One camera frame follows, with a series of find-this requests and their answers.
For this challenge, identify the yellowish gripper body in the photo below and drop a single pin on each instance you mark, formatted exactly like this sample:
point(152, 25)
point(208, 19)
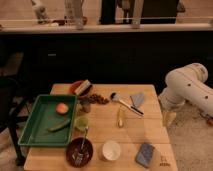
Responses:
point(168, 118)

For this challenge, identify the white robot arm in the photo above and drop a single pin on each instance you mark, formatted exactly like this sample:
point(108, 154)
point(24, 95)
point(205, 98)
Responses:
point(186, 84)

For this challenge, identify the grey blue cloth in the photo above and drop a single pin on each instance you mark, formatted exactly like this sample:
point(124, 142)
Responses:
point(137, 99)

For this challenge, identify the blue sponge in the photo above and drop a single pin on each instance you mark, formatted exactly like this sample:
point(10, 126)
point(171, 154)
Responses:
point(145, 154)

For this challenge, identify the white cup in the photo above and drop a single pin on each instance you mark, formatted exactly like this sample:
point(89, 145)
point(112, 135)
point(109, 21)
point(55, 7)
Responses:
point(111, 151)

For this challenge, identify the bunch of brown grapes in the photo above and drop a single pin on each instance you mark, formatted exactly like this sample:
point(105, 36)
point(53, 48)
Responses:
point(98, 99)

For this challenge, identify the small green cup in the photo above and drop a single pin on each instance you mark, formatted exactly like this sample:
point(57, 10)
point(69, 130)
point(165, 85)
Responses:
point(81, 123)

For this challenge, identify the beige scrub brush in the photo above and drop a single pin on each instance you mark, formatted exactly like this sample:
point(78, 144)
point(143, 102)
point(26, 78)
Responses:
point(82, 86)

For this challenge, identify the dark brown bowl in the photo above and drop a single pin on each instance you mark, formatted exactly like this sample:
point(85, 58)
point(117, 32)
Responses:
point(72, 151)

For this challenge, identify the metal fork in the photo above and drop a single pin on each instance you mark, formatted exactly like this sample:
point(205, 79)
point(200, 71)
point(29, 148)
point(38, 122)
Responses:
point(79, 156)

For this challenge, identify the orange peach fruit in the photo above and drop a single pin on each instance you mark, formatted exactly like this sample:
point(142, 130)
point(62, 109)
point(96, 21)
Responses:
point(62, 108)

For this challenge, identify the green plastic tray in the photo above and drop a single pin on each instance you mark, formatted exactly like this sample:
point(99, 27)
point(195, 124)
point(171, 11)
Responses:
point(43, 115)

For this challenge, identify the black chair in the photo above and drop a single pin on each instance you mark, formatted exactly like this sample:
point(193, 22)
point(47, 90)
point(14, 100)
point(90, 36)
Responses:
point(9, 114)

